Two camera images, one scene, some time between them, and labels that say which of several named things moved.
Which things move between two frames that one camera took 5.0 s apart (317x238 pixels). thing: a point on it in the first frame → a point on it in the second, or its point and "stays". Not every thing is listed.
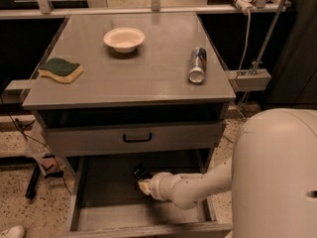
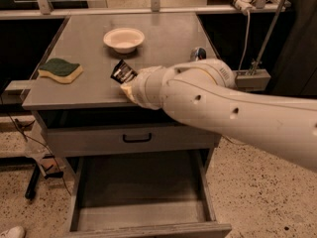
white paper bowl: [124, 40] stays
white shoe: [15, 231] stays
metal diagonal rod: [271, 30] stays
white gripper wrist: [156, 184] → [143, 87]
